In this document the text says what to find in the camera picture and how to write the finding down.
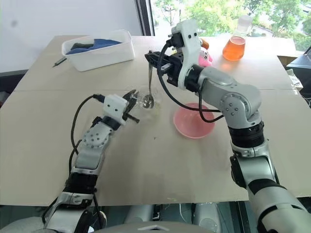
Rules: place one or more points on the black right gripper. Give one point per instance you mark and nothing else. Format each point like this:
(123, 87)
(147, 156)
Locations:
(173, 63)

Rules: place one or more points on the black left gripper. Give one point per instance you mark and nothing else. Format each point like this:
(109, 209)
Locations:
(126, 106)

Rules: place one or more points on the clear glass mug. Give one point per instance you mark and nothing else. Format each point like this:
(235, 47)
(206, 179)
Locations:
(145, 103)

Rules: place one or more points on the metal spoon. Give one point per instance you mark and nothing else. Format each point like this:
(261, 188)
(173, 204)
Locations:
(149, 85)

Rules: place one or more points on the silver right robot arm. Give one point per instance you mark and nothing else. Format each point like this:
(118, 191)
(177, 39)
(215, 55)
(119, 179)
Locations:
(243, 102)

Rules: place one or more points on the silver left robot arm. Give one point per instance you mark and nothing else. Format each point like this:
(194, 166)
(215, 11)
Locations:
(90, 155)

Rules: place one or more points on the pink bowl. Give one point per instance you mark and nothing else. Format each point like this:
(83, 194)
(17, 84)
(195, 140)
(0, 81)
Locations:
(194, 125)

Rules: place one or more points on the pink plush toy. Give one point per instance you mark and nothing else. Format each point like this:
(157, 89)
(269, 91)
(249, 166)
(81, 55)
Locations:
(205, 58)

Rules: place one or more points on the white plastic bin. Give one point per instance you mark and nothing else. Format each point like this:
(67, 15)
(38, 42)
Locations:
(102, 59)

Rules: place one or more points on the blue cloth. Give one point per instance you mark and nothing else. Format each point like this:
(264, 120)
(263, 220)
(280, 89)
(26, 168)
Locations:
(102, 44)

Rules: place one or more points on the dark cloth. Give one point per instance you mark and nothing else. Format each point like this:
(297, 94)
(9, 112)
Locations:
(81, 45)

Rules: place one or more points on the glass flask with orange liquid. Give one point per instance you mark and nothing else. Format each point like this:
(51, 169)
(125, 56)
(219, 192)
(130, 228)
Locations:
(234, 48)

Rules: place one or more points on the grey pen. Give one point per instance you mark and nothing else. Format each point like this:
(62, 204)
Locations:
(59, 61)

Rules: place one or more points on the silver rounded robot leg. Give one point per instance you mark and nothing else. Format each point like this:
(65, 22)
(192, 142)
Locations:
(139, 214)
(206, 216)

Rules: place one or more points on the dark cabinet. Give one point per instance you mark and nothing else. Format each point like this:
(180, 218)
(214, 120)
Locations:
(11, 82)

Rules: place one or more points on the grey robot torso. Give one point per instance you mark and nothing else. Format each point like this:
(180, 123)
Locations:
(155, 228)

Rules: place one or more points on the black case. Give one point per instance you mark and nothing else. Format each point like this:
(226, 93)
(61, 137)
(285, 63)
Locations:
(300, 61)

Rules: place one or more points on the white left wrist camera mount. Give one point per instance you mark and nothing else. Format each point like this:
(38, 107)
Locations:
(113, 106)

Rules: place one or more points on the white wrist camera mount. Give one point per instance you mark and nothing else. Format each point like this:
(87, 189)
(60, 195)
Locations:
(190, 48)
(113, 106)

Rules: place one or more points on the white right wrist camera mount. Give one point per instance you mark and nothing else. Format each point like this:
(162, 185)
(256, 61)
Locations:
(190, 48)

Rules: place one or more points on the black window frame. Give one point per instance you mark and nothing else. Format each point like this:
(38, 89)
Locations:
(145, 17)

